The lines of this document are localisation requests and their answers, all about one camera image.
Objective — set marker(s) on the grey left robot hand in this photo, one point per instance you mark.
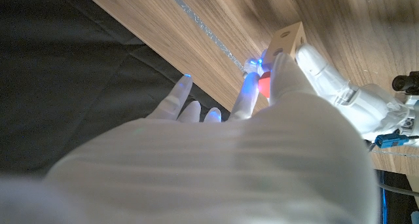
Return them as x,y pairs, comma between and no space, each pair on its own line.
360,106

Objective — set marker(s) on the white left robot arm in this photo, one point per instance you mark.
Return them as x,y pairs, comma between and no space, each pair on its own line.
413,119

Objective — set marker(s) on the red-headed screw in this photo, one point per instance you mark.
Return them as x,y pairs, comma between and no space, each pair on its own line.
264,84

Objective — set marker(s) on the wooden table board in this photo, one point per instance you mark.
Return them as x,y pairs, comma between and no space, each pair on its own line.
203,27

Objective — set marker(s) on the black backdrop curtain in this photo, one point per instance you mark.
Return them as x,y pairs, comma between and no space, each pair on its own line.
65,70

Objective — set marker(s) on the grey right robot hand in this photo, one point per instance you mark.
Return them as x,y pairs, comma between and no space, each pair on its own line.
212,171

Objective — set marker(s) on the wooden block with holes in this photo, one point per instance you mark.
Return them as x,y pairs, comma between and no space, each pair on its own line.
288,40

